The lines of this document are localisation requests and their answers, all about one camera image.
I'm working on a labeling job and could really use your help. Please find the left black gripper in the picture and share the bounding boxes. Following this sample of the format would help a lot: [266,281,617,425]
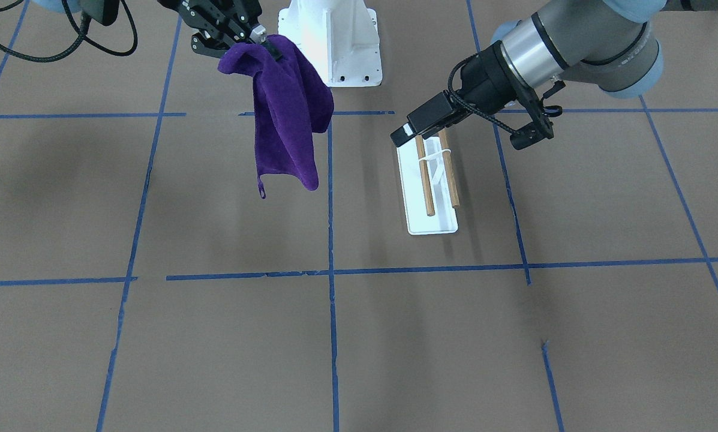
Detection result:
[390,42,516,148]

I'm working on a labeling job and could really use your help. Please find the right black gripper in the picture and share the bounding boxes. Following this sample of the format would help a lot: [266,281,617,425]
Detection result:
[158,1,283,61]

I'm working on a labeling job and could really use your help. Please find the purple microfiber towel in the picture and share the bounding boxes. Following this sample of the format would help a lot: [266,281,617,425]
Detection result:
[217,35,334,199]

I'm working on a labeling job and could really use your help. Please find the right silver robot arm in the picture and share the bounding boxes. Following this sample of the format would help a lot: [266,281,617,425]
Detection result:
[36,1,281,60]

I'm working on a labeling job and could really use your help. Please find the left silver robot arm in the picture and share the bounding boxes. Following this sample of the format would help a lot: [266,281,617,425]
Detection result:
[390,1,718,150]

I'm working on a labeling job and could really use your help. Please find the upper wooden rack bar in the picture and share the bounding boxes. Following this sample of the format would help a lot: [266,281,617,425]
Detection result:
[438,128,461,209]

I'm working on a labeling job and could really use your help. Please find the wooden rack bar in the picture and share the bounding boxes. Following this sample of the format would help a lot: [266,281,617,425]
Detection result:
[414,135,435,217]
[438,128,461,209]

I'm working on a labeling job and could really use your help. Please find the lower wooden rack bar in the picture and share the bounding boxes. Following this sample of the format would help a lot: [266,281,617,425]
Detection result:
[414,135,435,217]

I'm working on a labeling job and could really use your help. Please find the white towel rack base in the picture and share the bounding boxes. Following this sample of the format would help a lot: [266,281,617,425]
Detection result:
[396,131,460,236]

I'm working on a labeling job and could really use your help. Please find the black braided cable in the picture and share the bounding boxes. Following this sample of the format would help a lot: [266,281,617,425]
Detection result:
[447,53,542,139]
[0,0,139,63]

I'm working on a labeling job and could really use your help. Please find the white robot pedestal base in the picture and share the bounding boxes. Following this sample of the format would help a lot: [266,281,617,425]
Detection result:
[278,1,383,88]

